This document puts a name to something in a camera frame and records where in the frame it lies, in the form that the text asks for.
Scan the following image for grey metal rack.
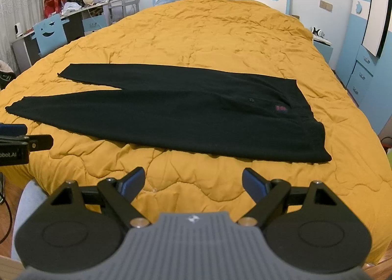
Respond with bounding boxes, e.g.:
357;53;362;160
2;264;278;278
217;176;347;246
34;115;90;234
108;0;140;25

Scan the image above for blue smiley chair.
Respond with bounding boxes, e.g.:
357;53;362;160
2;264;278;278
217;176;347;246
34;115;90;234
31;13;69;58

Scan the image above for mustard yellow quilt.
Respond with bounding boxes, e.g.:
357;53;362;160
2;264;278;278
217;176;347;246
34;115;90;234
1;0;391;263

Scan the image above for black pants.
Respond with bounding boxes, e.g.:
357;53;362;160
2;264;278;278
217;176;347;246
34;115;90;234
6;64;331;163

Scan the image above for beige wall switch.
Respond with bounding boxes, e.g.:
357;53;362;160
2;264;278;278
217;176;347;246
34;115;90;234
319;0;333;12

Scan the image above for blue white wardrobe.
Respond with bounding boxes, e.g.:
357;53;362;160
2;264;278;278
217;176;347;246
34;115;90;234
336;0;391;140

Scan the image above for cluttered desk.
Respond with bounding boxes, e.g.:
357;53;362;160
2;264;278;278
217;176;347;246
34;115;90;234
12;1;108;72

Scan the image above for blue nightstand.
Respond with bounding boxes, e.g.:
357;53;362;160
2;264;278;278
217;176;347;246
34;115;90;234
313;39;333;63

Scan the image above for red bag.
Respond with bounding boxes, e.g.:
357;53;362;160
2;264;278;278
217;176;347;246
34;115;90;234
44;0;66;18

